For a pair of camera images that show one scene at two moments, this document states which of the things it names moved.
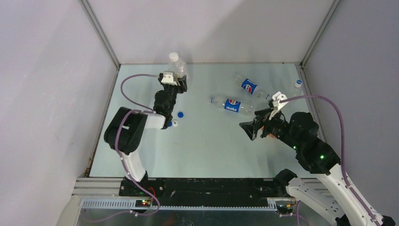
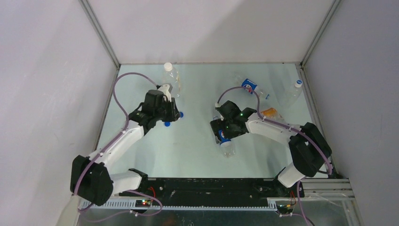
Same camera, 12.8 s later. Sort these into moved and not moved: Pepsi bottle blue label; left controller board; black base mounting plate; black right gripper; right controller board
Moved: black right gripper
Not moved: black base mounting plate; Pepsi bottle blue label; left controller board; right controller board
